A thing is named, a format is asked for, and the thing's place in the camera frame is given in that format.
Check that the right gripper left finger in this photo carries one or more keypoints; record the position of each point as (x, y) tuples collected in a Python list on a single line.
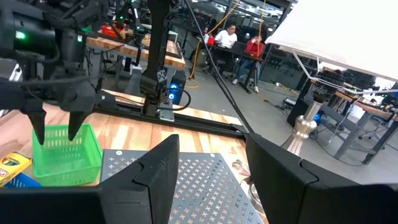
[(146, 186)]

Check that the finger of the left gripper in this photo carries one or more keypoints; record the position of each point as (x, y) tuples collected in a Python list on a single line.
[(76, 123), (38, 124)]

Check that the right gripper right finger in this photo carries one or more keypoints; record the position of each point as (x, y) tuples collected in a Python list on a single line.
[(280, 193)]

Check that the yellow crayon pack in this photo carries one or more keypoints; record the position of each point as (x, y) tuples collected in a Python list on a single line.
[(14, 165)]

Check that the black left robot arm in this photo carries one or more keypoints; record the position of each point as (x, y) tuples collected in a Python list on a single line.
[(34, 34)]

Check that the black office desk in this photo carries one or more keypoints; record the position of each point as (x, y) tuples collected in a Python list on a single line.
[(224, 51)]

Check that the green plastic basket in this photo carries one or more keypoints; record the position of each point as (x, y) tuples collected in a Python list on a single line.
[(62, 168)]

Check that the grey perforated metal shelf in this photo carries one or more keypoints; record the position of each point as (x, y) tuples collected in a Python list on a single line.
[(202, 186)]

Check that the blue plastic basket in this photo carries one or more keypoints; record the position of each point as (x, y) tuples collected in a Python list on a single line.
[(25, 183)]

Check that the wooden top workbench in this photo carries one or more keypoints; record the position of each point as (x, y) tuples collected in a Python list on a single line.
[(124, 49)]

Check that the computer tower blue light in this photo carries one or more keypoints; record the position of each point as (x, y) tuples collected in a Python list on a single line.
[(177, 93)]

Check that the person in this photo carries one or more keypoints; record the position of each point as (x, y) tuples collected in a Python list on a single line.
[(226, 37), (253, 48)]

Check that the black aluminium table frame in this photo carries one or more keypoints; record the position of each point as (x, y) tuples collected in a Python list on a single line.
[(202, 124)]

